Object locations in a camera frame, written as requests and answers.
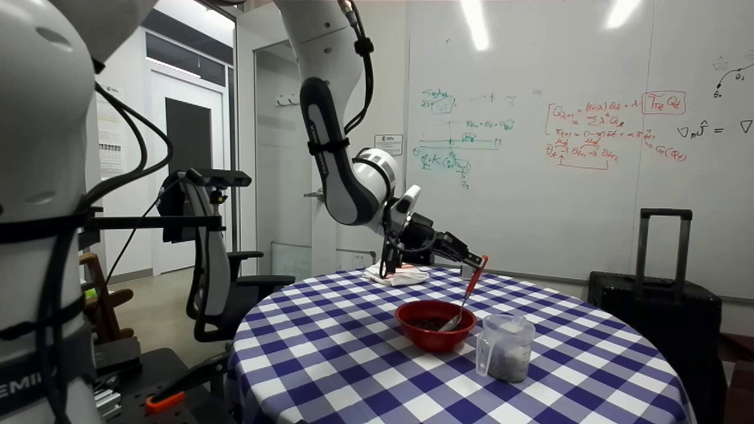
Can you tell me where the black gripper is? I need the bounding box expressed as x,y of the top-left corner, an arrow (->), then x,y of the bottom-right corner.
380,210 -> 490,279

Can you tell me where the wooden stand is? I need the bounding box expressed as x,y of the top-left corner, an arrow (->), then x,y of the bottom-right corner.
79,250 -> 138,343

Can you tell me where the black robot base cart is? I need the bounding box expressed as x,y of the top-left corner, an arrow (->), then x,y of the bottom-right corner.
93,343 -> 241,424

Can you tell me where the clear plastic measuring jug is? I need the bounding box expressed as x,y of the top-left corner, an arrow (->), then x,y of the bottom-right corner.
473,311 -> 537,385

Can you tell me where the black rolling suitcase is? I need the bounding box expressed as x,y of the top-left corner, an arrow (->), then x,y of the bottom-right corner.
587,205 -> 726,424

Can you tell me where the red bowl with dark contents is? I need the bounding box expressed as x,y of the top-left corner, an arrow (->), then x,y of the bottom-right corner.
395,297 -> 481,356

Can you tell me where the black office chair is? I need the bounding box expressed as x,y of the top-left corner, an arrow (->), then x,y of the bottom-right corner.
181,167 -> 297,343

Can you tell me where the white door with handle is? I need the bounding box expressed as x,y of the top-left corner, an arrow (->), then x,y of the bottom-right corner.
250,31 -> 342,277

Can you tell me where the blue white checkered tablecloth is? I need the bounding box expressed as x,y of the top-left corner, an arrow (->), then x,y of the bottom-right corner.
228,266 -> 697,424

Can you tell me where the red-handled metal spoon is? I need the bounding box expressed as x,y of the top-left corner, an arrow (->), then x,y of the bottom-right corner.
438,255 -> 493,335

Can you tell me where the orange-handled clamp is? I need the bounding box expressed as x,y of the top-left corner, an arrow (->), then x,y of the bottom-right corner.
141,389 -> 191,417

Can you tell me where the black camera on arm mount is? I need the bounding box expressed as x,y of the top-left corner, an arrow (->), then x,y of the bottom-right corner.
79,164 -> 254,248

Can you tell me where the small plate with food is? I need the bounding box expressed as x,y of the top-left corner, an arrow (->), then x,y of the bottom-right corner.
363,262 -> 433,289

